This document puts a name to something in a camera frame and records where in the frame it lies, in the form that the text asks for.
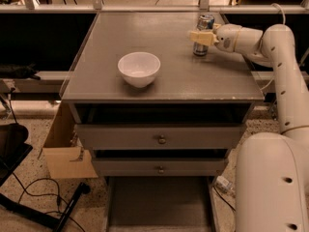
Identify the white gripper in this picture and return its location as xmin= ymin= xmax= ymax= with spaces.
xmin=189 ymin=23 xmax=241 ymax=52

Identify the silver blue redbull can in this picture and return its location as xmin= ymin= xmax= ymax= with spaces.
xmin=193 ymin=14 xmax=214 ymax=57

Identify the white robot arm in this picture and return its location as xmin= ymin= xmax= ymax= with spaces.
xmin=189 ymin=24 xmax=309 ymax=232

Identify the grey drawer cabinet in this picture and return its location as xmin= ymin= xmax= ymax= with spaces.
xmin=63 ymin=13 xmax=264 ymax=163

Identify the grey top drawer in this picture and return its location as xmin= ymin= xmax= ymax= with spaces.
xmin=75 ymin=125 xmax=245 ymax=150

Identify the grey middle drawer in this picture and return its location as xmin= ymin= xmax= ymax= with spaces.
xmin=92 ymin=158 xmax=227 ymax=177

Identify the grey open bottom drawer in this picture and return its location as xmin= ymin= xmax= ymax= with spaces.
xmin=102 ymin=177 xmax=219 ymax=232

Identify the white ceramic bowl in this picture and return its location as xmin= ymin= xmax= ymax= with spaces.
xmin=118 ymin=52 xmax=160 ymax=88

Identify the cardboard box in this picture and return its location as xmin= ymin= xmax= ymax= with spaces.
xmin=42 ymin=103 xmax=98 ymax=179

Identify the black floor stand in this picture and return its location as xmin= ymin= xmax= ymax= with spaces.
xmin=0 ymin=123 xmax=92 ymax=232

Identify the white hanging cable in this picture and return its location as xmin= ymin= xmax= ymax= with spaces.
xmin=260 ymin=3 xmax=288 ymax=92

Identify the metal rail frame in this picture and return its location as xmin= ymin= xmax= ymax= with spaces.
xmin=0 ymin=0 xmax=309 ymax=95

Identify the black cable right floor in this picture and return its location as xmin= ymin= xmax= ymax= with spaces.
xmin=213 ymin=187 xmax=237 ymax=213

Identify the black cloth on rail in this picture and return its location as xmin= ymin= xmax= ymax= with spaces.
xmin=0 ymin=64 xmax=41 ymax=80

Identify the black floor cable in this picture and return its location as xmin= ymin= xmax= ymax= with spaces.
xmin=9 ymin=172 xmax=86 ymax=232

